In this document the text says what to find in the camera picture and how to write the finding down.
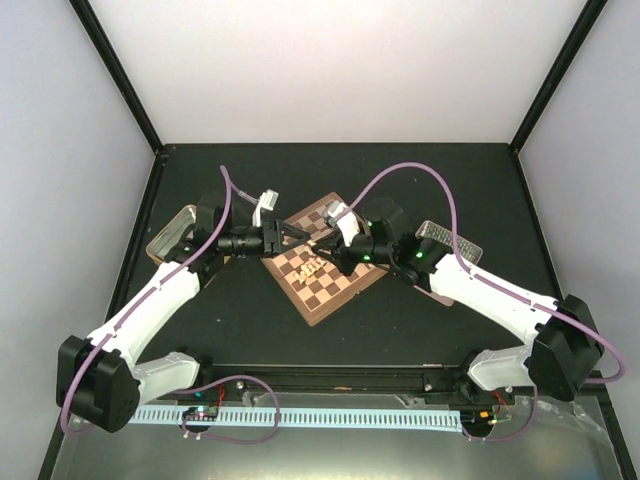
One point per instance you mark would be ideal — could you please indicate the black frame post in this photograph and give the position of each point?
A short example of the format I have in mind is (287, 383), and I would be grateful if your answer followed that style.
(582, 27)
(96, 33)

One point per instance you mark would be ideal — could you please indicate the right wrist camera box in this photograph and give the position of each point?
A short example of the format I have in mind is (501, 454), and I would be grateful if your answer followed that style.
(339, 215)

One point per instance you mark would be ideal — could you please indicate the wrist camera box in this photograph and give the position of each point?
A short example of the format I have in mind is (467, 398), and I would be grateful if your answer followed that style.
(339, 215)
(266, 202)

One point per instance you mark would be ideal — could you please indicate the light wooden bishop piece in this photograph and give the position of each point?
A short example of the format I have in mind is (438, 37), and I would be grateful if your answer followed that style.
(313, 264)

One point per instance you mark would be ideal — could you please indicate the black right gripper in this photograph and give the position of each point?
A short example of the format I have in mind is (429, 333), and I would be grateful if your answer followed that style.
(334, 243)

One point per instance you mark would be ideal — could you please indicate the black frame post right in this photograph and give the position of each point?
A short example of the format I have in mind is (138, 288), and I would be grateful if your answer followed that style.
(582, 27)

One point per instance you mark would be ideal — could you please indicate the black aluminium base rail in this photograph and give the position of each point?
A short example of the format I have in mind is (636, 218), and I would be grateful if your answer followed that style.
(447, 383)

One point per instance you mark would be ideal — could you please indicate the yellow bear tin box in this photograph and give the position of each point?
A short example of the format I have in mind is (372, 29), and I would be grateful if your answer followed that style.
(177, 229)

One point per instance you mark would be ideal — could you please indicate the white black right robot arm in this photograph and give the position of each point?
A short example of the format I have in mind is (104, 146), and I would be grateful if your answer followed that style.
(556, 355)

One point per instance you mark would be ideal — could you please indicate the white slotted cable duct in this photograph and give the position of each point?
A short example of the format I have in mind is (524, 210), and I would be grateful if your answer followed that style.
(332, 418)

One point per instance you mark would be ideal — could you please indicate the black frame post left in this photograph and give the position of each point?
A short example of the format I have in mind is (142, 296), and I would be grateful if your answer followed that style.
(96, 33)

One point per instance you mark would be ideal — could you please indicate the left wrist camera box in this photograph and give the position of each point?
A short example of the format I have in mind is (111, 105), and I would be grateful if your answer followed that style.
(266, 202)

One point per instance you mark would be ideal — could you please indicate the right controller circuit board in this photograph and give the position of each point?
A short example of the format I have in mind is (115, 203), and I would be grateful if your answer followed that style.
(486, 417)

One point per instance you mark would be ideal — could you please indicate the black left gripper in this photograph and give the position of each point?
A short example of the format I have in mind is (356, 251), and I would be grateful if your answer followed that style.
(272, 238)

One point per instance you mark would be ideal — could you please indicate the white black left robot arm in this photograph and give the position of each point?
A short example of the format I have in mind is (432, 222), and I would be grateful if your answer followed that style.
(100, 378)

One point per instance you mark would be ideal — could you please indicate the pink patterned plastic basket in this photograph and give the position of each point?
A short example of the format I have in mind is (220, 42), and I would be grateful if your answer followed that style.
(435, 243)

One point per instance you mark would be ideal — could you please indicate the left controller circuit board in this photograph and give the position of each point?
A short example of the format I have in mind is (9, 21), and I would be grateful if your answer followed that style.
(200, 413)

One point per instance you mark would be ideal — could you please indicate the wooden chess board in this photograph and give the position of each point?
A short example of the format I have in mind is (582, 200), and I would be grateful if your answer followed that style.
(328, 290)

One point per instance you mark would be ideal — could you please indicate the controller circuit board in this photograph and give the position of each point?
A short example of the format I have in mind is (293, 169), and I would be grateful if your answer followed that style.
(200, 413)
(486, 417)

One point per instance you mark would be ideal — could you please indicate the light wooden knight piece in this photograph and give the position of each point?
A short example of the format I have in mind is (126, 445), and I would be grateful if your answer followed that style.
(304, 275)

